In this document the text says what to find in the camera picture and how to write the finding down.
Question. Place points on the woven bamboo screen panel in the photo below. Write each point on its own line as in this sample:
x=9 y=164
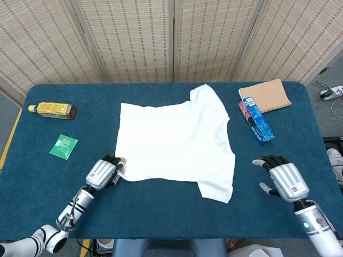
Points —
x=34 y=40
x=211 y=40
x=294 y=40
x=128 y=40

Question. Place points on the yellow label tea bottle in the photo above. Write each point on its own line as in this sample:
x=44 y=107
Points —
x=51 y=108

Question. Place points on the black power plug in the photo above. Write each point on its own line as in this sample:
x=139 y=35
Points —
x=324 y=93

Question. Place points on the white cardboard box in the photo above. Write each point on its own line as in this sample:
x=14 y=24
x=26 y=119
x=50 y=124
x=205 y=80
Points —
x=257 y=253

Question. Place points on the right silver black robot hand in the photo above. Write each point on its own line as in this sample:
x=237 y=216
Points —
x=289 y=179

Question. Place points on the blue pink cookie box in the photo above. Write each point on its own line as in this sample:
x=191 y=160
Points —
x=258 y=123

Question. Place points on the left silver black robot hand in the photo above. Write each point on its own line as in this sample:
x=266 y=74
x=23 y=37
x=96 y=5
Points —
x=103 y=172

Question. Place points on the yellow floor tape strip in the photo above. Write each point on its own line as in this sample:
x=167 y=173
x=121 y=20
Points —
x=85 y=249
x=10 y=137

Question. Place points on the brown spiral notebook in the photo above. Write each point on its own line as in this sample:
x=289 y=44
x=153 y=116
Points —
x=268 y=93

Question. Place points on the black equipment base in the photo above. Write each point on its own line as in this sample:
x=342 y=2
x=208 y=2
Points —
x=332 y=139

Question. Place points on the white power strip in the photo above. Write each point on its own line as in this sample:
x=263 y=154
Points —
x=336 y=91

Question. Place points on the blue grey robot torso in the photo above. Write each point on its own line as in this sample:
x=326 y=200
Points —
x=128 y=247

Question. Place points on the green sachet packet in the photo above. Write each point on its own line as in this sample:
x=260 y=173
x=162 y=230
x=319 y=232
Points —
x=63 y=146

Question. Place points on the blue carpet table cover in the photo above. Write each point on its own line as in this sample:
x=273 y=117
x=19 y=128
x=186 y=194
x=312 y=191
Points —
x=160 y=219

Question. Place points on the white sneaker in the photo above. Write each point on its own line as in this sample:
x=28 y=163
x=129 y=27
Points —
x=336 y=158

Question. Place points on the white T-shirt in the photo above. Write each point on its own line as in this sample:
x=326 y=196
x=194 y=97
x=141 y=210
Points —
x=171 y=144

